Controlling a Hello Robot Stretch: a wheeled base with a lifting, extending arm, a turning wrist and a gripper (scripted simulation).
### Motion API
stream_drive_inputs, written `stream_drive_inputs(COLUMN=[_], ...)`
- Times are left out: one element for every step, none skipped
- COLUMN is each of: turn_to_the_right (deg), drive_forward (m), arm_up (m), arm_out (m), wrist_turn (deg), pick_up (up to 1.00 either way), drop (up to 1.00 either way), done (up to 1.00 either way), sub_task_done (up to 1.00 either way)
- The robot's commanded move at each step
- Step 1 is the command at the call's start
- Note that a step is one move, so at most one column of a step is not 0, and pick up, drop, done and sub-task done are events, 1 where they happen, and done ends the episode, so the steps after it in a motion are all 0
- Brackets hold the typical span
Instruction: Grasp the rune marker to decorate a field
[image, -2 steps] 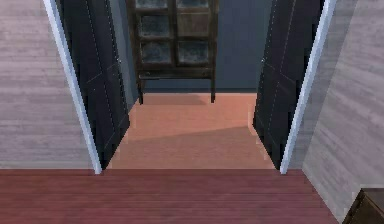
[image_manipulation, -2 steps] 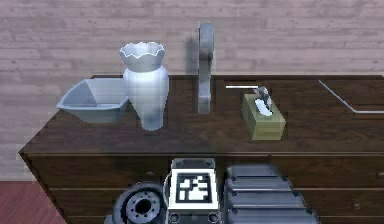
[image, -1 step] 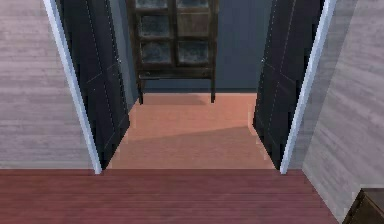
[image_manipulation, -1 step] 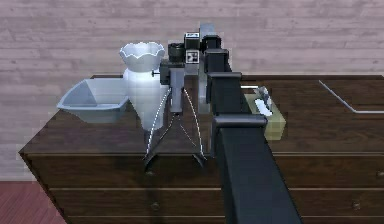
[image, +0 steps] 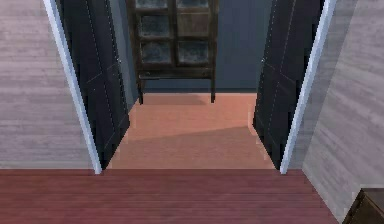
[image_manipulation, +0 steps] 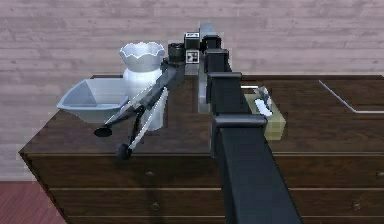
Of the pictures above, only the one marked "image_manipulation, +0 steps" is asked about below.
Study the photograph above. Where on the white scalloped vase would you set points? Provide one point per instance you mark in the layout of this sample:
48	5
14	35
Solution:
142	70

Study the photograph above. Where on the pale blue square bowl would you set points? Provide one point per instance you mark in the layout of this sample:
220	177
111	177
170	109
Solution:
91	100

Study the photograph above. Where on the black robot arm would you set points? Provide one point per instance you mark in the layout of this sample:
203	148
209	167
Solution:
246	173

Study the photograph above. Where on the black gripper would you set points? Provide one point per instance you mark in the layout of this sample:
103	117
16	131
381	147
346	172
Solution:
176	53

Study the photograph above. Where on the yellow-green tissue box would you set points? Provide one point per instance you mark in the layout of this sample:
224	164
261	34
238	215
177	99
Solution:
275	123

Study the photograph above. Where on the thin white marker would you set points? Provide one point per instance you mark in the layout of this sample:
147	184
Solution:
249	87

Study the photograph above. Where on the dark brown chest of drawers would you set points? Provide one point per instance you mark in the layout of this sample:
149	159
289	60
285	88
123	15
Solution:
100	180

